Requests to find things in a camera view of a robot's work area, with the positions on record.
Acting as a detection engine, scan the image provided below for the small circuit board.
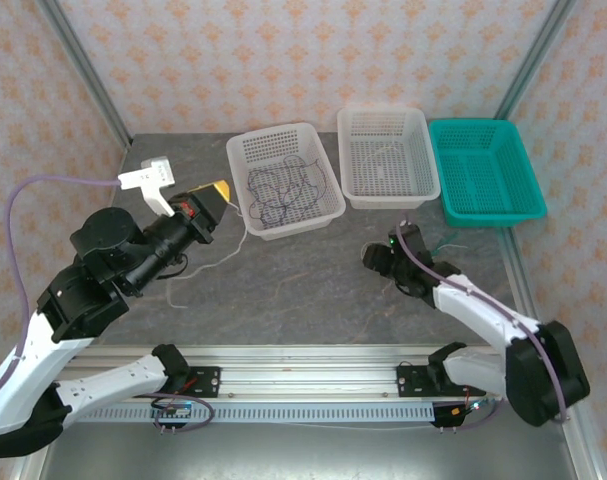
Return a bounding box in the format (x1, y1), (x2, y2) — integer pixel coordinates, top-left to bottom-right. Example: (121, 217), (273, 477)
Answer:
(450, 398), (492, 417)
(150, 399), (193, 420)

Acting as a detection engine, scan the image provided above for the white slotted cable duct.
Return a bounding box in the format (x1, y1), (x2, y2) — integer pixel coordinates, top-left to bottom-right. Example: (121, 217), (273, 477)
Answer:
(75, 402), (437, 425)

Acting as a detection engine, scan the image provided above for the aluminium frame post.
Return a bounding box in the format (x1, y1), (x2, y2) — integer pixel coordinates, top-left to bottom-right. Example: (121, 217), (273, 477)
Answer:
(495, 0), (579, 121)
(35, 0), (133, 149)

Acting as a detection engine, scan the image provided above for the right arm purple harness cable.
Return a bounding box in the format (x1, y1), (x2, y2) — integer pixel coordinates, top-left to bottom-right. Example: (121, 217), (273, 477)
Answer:
(399, 214), (570, 422)

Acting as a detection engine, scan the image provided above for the thin green cable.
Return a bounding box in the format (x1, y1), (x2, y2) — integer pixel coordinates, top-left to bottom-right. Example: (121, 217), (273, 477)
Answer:
(429, 231), (470, 257)

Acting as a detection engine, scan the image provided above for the thin white cable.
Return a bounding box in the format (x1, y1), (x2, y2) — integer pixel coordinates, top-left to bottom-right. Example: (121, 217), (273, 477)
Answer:
(165, 199), (249, 310)
(358, 142), (410, 177)

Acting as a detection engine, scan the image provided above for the teal perforated basket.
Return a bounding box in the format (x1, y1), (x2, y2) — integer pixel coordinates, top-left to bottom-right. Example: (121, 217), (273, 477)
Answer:
(427, 117), (548, 229)

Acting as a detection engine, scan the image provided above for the left arm purple harness cable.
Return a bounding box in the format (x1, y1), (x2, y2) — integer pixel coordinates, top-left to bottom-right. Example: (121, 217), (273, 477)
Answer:
(0, 174), (122, 416)

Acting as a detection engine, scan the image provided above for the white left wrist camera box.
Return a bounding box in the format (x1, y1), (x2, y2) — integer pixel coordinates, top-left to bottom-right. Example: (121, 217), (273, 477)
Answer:
(116, 156), (177, 218)

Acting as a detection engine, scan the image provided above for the small white perforated basket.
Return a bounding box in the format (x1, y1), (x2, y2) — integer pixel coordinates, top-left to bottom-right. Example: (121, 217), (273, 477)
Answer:
(336, 105), (442, 211)

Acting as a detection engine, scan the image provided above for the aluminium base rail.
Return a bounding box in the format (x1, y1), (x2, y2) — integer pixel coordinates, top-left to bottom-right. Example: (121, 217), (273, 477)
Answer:
(57, 344), (509, 401)

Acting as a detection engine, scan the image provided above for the thin purple cable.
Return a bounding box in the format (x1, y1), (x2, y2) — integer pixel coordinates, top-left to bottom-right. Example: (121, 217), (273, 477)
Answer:
(246, 167), (297, 226)
(262, 153), (330, 216)

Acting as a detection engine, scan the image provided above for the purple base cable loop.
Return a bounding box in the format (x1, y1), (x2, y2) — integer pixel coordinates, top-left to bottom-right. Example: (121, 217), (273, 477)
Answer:
(150, 392), (217, 435)
(432, 394), (505, 434)

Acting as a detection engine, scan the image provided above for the large white perforated basket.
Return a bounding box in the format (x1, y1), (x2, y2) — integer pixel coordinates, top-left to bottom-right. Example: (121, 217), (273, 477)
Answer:
(225, 122), (348, 243)

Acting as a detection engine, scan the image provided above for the arm purple harness cable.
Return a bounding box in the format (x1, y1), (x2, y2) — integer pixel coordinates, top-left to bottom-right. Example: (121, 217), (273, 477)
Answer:
(399, 214), (570, 422)
(0, 174), (122, 416)

